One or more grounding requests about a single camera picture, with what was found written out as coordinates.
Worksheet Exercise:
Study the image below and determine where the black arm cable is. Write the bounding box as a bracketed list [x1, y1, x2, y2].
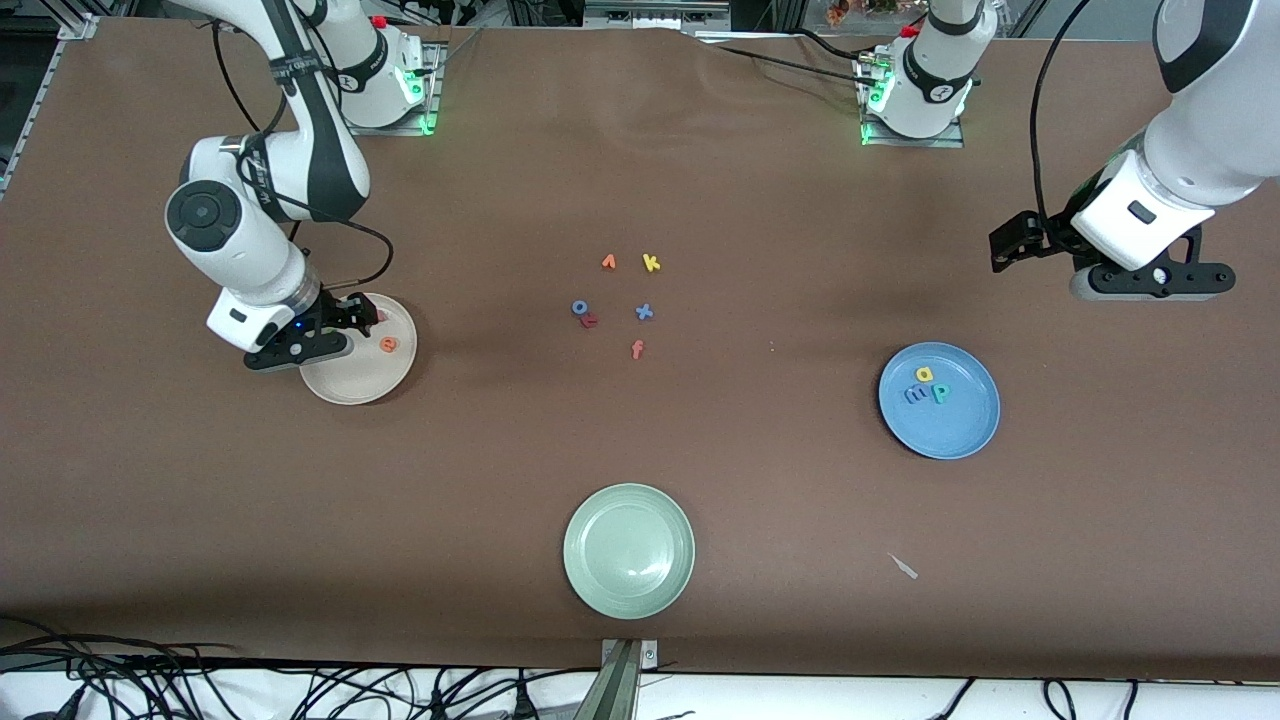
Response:
[210, 15, 394, 301]
[1030, 0, 1096, 241]

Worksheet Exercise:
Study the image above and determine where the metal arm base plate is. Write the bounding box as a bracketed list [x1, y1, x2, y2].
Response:
[858, 55, 967, 150]
[335, 40, 447, 137]

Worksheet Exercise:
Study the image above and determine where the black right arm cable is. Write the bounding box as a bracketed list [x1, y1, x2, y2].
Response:
[210, 15, 394, 301]

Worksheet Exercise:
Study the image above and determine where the pale green round plate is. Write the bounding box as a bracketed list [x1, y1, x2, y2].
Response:
[563, 483, 696, 621]

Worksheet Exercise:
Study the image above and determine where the thin black table cable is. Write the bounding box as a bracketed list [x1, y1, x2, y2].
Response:
[695, 28, 881, 86]

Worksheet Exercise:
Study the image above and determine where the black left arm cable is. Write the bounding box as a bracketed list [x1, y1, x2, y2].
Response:
[1030, 0, 1096, 241]

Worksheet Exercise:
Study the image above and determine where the grey metal post bracket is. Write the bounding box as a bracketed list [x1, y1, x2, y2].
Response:
[575, 638, 659, 720]

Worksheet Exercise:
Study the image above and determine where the brown table cover sheet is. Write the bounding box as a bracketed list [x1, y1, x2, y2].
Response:
[0, 18, 1280, 681]

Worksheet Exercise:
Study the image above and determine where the beige round plate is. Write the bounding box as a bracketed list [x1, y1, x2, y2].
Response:
[298, 292, 418, 406]

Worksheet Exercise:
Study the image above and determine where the black cable tangle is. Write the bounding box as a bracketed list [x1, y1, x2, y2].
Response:
[0, 615, 701, 720]

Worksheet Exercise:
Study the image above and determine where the blue round plate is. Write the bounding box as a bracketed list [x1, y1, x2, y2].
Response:
[878, 342, 1001, 461]

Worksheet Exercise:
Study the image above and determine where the aluminium table frame rail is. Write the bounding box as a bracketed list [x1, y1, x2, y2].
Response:
[0, 10, 101, 196]

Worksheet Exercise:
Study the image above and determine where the silver metal frame bar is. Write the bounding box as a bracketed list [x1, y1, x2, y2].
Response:
[583, 0, 736, 31]

